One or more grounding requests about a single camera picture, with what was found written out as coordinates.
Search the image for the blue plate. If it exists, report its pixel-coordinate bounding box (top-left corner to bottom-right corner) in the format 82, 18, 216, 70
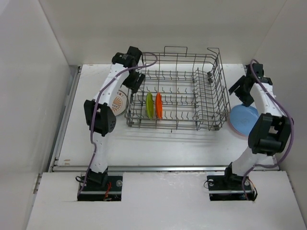
229, 104, 259, 137

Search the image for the white plate orange sunburst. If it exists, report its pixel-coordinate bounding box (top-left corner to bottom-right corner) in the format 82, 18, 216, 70
111, 87, 129, 117

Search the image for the pink plate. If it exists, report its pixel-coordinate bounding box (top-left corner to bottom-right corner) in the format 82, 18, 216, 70
228, 121, 248, 138

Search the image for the green plastic plate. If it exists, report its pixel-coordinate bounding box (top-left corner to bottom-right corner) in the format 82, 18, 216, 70
145, 92, 154, 119

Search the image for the orange plastic plate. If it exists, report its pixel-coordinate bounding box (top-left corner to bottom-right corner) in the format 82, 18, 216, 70
155, 92, 163, 119

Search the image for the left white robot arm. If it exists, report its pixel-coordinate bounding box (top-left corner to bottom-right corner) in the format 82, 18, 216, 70
83, 46, 145, 190

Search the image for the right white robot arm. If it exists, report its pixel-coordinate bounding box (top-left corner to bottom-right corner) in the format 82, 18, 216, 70
222, 59, 294, 189

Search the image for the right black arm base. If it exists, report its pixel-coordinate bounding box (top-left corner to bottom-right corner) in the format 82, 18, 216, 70
203, 175, 258, 201

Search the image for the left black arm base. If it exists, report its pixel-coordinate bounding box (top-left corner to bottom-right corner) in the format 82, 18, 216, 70
76, 174, 123, 202

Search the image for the grey wire dish rack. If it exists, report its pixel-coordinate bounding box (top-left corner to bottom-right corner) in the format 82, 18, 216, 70
125, 46, 230, 131

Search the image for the aluminium rail front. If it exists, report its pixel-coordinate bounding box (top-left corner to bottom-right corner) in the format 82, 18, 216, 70
47, 164, 280, 173

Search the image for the aluminium rail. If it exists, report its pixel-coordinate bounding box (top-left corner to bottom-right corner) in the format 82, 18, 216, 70
47, 164, 280, 173
45, 65, 82, 172

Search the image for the aluminium rail left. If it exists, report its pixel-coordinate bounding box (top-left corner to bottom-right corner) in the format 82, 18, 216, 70
45, 65, 82, 172

